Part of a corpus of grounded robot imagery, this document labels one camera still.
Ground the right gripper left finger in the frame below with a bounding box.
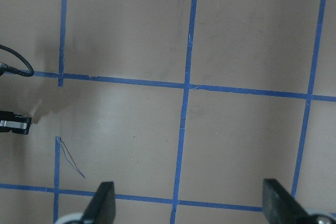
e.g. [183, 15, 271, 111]
[81, 182, 116, 224]

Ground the brown paper table cover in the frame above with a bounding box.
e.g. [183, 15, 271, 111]
[1, 0, 335, 223]

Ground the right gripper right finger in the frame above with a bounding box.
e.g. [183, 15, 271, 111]
[262, 179, 311, 224]

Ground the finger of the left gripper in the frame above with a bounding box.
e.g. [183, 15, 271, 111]
[1, 111, 32, 135]

